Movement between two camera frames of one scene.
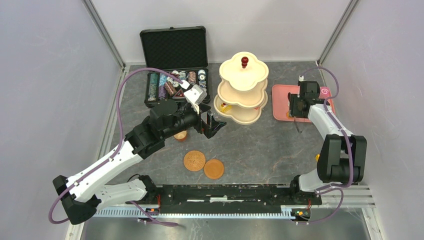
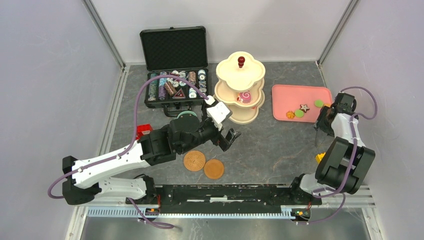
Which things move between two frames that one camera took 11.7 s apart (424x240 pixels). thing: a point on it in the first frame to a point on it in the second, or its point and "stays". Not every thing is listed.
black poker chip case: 181,51 stays
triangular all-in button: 179,94 stays
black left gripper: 212,125 to 225,143
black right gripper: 294,99 to 320,122
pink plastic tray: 280,105 stays
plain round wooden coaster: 214,169 stays
